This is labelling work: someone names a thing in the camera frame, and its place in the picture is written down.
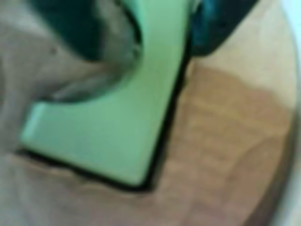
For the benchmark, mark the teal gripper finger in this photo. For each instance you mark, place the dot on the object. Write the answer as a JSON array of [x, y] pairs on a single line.
[[77, 26], [211, 28]]

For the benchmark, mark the light green U shape block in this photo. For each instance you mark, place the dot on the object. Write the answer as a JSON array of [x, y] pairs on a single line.
[[105, 136]]

